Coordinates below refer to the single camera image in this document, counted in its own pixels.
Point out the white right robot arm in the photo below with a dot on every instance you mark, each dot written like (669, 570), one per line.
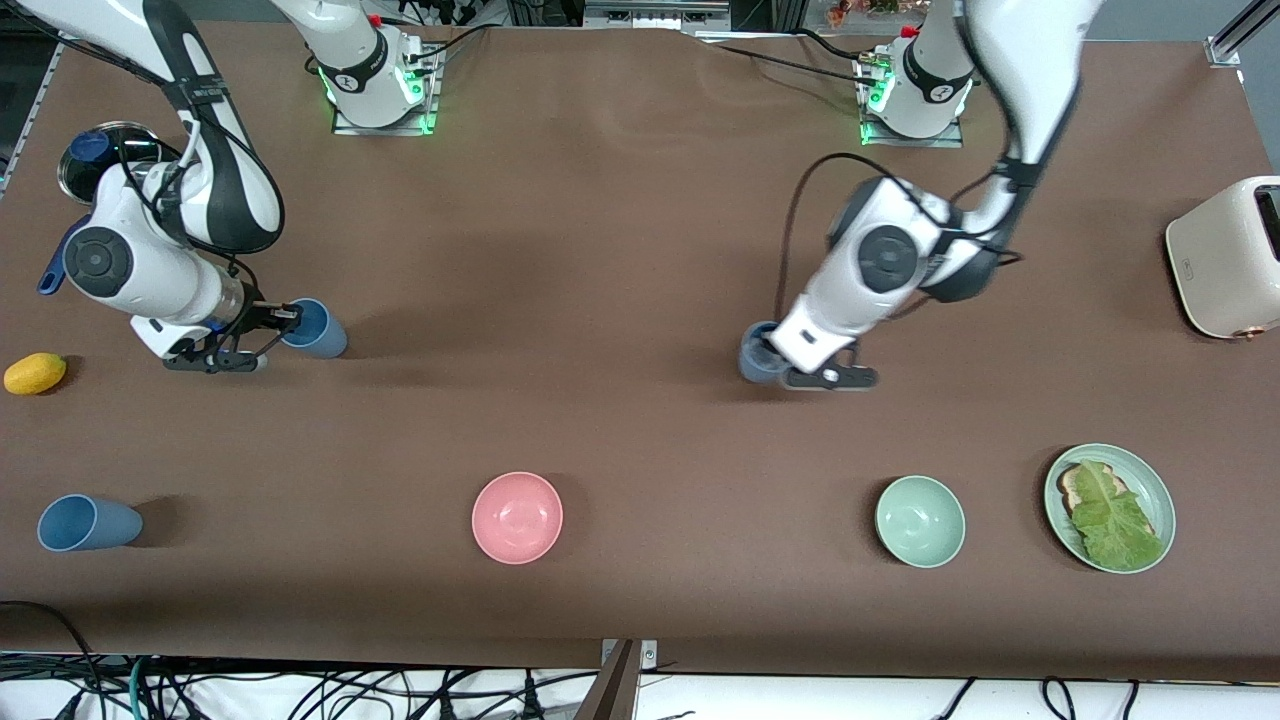
(240, 190)

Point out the blue plastic utensil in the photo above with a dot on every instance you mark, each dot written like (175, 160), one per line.
(55, 270)

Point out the black box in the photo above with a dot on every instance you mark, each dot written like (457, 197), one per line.
(545, 12)

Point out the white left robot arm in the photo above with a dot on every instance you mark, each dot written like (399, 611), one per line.
(890, 260)

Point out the brown tapered post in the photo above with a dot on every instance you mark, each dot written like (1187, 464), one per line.
(612, 690)

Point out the pale green bowl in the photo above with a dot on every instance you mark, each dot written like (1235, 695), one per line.
(920, 521)

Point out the small metal bracket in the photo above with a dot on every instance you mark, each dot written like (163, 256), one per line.
(648, 652)

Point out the green lettuce leaf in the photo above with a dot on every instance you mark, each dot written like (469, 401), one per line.
(1115, 525)

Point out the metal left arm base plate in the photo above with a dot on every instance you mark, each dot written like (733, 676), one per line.
(950, 140)

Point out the pale green plate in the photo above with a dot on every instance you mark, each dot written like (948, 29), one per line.
(1152, 482)

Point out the orange artificial flowers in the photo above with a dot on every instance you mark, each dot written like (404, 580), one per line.
(865, 8)

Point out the cream toaster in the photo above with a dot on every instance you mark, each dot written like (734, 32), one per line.
(1225, 260)

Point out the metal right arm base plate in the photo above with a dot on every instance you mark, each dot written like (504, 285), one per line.
(345, 127)

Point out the brown table cover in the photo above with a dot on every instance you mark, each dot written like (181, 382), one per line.
(640, 300)

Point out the aluminium corner profile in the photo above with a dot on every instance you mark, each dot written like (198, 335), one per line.
(1240, 35)

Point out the blue cup holding white paper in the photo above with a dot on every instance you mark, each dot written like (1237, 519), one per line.
(755, 365)

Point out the toasted bread slice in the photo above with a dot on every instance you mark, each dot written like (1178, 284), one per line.
(1072, 488)

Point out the aluminium side rail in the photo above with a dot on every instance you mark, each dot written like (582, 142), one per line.
(30, 120)

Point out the pink bowl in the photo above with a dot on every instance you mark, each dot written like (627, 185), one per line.
(517, 518)

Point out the aluminium frame piece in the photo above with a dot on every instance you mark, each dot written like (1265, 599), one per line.
(650, 14)

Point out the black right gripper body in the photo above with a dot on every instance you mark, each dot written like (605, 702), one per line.
(262, 316)

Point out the yellow lemon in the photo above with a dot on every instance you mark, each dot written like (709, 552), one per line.
(35, 374)

